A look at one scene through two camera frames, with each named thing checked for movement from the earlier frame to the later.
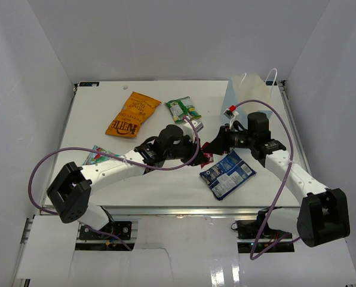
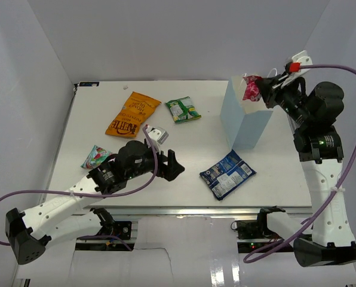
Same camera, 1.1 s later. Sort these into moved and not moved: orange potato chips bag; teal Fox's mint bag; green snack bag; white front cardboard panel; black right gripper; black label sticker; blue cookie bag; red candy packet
Moved: black right gripper; red candy packet
Not moved: white front cardboard panel; blue cookie bag; orange potato chips bag; green snack bag; black label sticker; teal Fox's mint bag
